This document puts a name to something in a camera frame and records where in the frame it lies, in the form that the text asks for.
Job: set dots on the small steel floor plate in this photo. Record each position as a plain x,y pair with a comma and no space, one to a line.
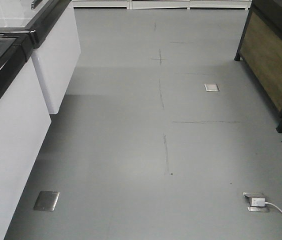
211,87

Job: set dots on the far white chest freezer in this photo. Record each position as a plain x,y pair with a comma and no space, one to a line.
52,30

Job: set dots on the white chest freezer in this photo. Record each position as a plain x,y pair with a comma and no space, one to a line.
52,30
24,121

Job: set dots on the closed steel floor socket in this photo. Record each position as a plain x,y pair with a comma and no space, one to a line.
46,201

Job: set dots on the near white chest freezer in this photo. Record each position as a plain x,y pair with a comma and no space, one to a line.
24,121

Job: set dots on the open floor socket box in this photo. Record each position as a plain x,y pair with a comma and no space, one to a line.
246,196

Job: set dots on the white power adapter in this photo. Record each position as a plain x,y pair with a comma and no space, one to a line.
257,202

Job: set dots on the wood panel display stand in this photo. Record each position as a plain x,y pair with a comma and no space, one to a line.
260,47

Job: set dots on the white shelf base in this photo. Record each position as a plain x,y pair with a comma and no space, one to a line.
163,4

